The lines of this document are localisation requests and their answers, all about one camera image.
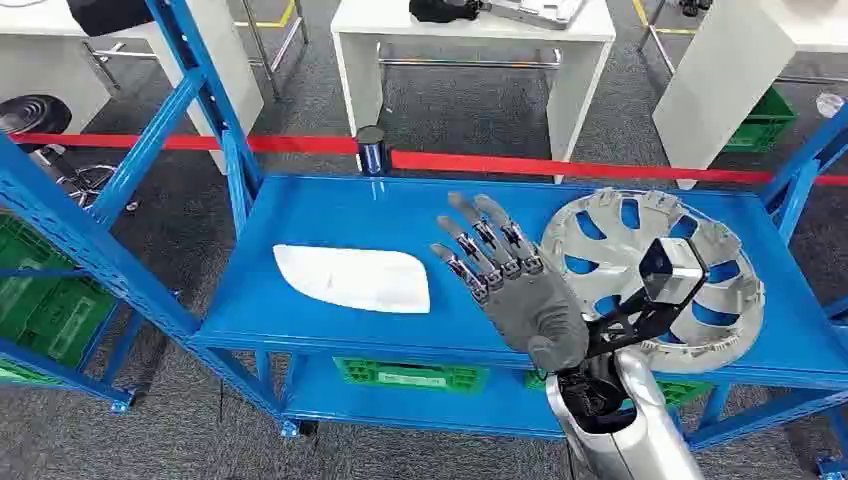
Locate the black round stool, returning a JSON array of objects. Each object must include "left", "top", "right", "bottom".
[{"left": 0, "top": 93, "right": 141, "bottom": 214}]

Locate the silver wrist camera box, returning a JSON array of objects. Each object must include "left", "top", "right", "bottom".
[{"left": 638, "top": 237, "right": 709, "bottom": 307}]

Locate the clear plastic bottle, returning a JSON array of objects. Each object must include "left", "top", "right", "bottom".
[{"left": 814, "top": 91, "right": 848, "bottom": 120}]

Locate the blue steel shelf rack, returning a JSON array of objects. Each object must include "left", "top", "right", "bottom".
[
  {"left": 0, "top": 0, "right": 848, "bottom": 480},
  {"left": 0, "top": 264, "right": 144, "bottom": 416}
]

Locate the black stanchion post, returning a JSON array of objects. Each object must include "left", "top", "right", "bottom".
[{"left": 355, "top": 125, "right": 393, "bottom": 178}]

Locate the white plastic cover part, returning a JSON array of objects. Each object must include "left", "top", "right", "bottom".
[{"left": 272, "top": 243, "right": 433, "bottom": 315}]

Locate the black bag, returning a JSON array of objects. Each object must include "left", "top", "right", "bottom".
[{"left": 408, "top": 0, "right": 489, "bottom": 25}]

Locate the white table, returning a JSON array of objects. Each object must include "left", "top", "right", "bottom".
[
  {"left": 0, "top": 0, "right": 266, "bottom": 176},
  {"left": 651, "top": 0, "right": 848, "bottom": 191},
  {"left": 329, "top": 0, "right": 617, "bottom": 185}
]

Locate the black camera bracket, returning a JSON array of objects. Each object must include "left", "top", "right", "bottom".
[{"left": 585, "top": 280, "right": 691, "bottom": 363}]

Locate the grey flat tray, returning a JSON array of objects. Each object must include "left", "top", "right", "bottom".
[{"left": 480, "top": 0, "right": 588, "bottom": 32}]

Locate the black box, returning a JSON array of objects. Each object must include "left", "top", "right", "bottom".
[{"left": 65, "top": 0, "right": 158, "bottom": 38}]

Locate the green plastic crate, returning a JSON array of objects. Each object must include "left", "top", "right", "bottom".
[
  {"left": 721, "top": 85, "right": 799, "bottom": 156},
  {"left": 333, "top": 356, "right": 490, "bottom": 397},
  {"left": 522, "top": 369, "right": 715, "bottom": 407},
  {"left": 0, "top": 211, "right": 120, "bottom": 390}
]

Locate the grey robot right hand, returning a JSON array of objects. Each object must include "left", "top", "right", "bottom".
[{"left": 429, "top": 192, "right": 592, "bottom": 374}]

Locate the silver plastic hubcap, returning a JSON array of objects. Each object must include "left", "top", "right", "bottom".
[{"left": 539, "top": 187, "right": 767, "bottom": 374}]

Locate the red barrier belt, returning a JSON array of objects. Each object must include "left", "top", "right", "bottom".
[
  {"left": 390, "top": 150, "right": 848, "bottom": 189},
  {"left": 9, "top": 131, "right": 360, "bottom": 158}
]

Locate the yellow floor tape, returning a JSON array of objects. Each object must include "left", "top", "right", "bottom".
[
  {"left": 630, "top": 0, "right": 699, "bottom": 37},
  {"left": 233, "top": 0, "right": 297, "bottom": 30}
]

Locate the steel tube frame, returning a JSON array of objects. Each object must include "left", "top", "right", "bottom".
[
  {"left": 635, "top": 0, "right": 848, "bottom": 86},
  {"left": 228, "top": 0, "right": 311, "bottom": 102},
  {"left": 376, "top": 43, "right": 564, "bottom": 73}
]

